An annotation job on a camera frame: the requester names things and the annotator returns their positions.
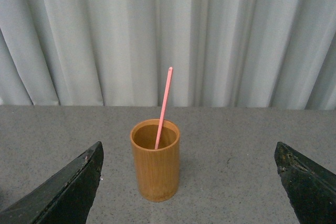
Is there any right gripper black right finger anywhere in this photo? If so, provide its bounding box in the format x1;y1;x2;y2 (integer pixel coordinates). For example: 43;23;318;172
274;142;335;223

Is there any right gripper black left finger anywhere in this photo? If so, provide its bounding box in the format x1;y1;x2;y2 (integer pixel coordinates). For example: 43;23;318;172
1;141;103;223

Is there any bamboo chopstick holder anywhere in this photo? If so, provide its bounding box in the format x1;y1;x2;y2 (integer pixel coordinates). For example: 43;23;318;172
130;119;181;202

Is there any pink chopstick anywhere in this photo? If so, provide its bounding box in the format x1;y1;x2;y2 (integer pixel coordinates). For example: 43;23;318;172
154;67;173;150

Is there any white pleated curtain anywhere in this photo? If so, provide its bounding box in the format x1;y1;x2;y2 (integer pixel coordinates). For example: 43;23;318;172
1;0;335;110

